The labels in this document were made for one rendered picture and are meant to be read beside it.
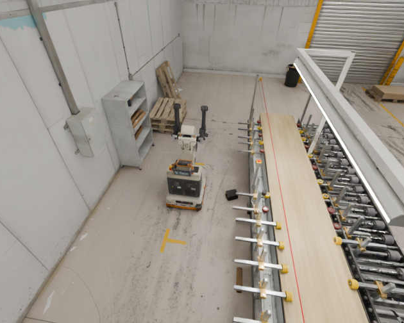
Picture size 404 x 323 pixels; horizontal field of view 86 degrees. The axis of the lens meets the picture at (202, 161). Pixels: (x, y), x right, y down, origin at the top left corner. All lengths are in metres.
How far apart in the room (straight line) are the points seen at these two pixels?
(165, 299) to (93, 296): 0.92
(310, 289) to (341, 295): 0.28
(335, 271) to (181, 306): 1.81
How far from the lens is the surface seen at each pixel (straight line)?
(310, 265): 2.71
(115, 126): 4.31
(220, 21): 9.65
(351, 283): 2.73
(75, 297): 3.63
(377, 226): 3.54
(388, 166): 1.36
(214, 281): 3.36
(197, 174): 3.35
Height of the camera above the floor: 3.13
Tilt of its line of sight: 40 degrees down
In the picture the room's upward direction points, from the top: 1 degrees clockwise
